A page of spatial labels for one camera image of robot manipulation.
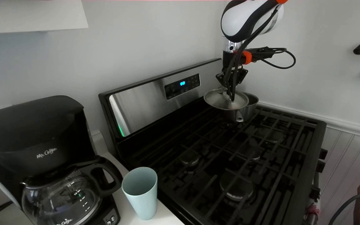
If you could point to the glass coffee carafe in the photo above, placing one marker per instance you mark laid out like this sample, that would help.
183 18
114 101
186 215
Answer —
63 200

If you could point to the round black stove burner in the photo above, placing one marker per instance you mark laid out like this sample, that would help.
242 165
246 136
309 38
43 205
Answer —
237 188
191 160

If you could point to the black gas stove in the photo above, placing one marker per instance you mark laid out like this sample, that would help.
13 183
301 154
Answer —
272 166

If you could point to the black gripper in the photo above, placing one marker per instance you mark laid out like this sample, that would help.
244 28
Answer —
232 66

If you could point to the round steel pot lid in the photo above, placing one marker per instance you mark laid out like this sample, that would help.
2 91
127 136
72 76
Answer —
219 100

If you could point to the white wall cabinet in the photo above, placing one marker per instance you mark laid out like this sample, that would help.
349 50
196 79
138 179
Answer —
31 14

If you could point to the black stove knob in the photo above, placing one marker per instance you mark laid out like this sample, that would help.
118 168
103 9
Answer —
323 154
321 166
314 193

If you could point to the black drip coffee maker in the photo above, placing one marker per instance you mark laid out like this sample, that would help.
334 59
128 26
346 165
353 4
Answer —
34 133

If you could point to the pale blue-green plastic cup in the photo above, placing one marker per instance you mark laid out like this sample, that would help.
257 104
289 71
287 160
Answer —
139 194

